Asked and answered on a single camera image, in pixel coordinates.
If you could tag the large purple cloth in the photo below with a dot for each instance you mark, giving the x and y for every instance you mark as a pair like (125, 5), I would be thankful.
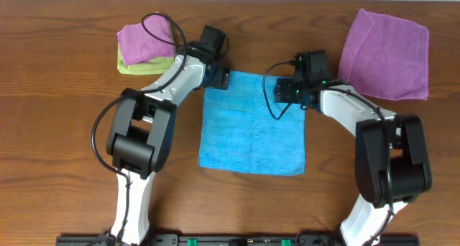
(386, 57)

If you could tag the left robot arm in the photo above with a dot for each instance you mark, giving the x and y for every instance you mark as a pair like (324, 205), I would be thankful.
(141, 133)

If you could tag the folded purple cloth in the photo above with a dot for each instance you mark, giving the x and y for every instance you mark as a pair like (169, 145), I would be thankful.
(139, 43)

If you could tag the folded green cloth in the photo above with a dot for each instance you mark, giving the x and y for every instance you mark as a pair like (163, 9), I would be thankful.
(152, 67)

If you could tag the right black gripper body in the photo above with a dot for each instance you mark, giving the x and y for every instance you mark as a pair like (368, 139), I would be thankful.
(284, 90)

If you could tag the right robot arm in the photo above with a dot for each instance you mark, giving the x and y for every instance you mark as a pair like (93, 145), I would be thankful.
(391, 164)

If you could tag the blue microfiber cloth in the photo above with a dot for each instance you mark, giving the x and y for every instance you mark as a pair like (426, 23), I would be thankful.
(245, 131)

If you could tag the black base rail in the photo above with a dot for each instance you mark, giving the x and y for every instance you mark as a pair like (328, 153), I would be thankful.
(230, 240)

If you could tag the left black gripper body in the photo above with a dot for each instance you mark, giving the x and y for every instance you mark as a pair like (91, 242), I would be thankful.
(221, 78)

